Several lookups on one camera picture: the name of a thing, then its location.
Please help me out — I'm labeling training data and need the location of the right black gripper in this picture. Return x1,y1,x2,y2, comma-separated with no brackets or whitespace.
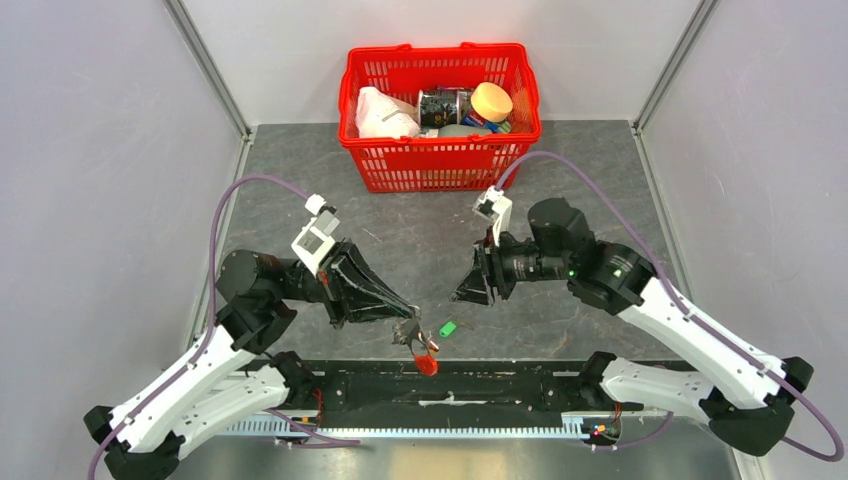
448,224,573,306

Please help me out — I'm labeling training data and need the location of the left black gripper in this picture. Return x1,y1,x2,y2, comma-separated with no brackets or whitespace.
277,236,417,328

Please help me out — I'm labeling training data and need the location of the green capped key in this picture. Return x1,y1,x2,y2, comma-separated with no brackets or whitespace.
438,321,475,338

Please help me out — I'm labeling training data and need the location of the keyring with red fob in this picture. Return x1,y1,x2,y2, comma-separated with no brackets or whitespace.
392,319,439,377

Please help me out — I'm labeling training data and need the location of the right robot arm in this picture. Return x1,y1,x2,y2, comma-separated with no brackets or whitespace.
452,189,813,456

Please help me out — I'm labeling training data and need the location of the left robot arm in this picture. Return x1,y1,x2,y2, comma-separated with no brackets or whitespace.
84,238,437,479

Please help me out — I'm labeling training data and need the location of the grey round lid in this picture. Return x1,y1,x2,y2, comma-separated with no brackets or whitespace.
437,124,492,138

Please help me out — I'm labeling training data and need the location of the white crumpled bag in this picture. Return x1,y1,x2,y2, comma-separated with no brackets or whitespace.
355,86,420,139

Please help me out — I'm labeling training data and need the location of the blue snack packet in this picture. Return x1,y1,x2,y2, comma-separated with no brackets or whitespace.
461,110,512,134

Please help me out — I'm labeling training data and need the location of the red plastic shopping basket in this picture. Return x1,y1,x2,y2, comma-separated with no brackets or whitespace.
338,42,542,193

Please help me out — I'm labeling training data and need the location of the black printed can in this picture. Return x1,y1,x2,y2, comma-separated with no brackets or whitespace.
417,88,472,129

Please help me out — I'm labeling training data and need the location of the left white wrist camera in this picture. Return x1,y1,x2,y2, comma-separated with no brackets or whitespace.
291,194,340,276

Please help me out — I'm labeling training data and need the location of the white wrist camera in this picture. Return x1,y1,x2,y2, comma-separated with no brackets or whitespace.
472,186,513,246
291,194,340,276

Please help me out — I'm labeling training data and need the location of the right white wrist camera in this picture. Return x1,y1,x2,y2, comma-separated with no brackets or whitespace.
472,186,513,246

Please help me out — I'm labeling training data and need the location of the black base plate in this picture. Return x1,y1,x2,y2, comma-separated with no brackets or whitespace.
281,360,617,428

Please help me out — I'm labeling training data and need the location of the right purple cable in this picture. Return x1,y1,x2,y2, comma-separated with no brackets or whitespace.
495,151,845,463

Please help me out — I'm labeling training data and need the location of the purple cable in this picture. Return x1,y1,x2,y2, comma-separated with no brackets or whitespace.
495,151,845,463
86,174,313,480

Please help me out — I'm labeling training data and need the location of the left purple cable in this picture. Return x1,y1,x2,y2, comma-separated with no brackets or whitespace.
86,174,313,480

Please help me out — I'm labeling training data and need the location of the slotted cable duct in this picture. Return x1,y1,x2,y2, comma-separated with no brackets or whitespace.
217,413,593,441

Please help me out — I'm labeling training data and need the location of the left aluminium corner post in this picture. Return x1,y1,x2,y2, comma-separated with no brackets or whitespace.
163,0,253,140

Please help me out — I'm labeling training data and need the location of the aluminium corner post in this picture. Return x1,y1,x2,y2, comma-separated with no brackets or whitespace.
163,0,253,140
631,0,720,134

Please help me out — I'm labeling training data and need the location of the right aluminium corner post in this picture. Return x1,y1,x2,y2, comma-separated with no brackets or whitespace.
631,0,720,134

